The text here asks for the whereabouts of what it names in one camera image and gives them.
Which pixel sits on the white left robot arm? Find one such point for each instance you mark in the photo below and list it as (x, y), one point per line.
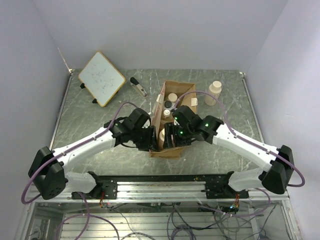
(51, 170)

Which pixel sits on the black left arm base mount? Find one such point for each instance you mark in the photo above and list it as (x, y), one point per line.
(109, 190)

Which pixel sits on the beige cap bottle front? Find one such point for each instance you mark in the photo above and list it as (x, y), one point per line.
(161, 139)

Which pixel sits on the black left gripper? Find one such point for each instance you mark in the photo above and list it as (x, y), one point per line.
(151, 144)

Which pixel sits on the beige cap bottle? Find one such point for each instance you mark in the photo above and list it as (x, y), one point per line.
(161, 139)
(172, 97)

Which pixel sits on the beige cylinder bottle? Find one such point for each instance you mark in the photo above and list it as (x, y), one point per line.
(214, 90)

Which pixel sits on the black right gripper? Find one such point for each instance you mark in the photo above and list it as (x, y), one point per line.
(170, 128)

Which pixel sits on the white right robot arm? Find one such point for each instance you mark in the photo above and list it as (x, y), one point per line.
(275, 165)

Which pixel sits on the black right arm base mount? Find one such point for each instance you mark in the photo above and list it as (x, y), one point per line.
(221, 190)

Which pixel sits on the amber bottle white cap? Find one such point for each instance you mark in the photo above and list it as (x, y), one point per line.
(167, 114)

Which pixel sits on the aluminium rail frame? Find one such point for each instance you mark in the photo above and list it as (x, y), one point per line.
(149, 210)

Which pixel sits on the black and white marker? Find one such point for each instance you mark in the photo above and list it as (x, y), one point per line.
(138, 87)

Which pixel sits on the small whiteboard with wooden frame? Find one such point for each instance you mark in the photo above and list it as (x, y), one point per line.
(101, 79)

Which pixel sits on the white bottle black cap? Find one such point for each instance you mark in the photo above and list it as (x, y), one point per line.
(168, 105)

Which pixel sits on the brown canvas bag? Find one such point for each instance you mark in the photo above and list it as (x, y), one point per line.
(182, 90)

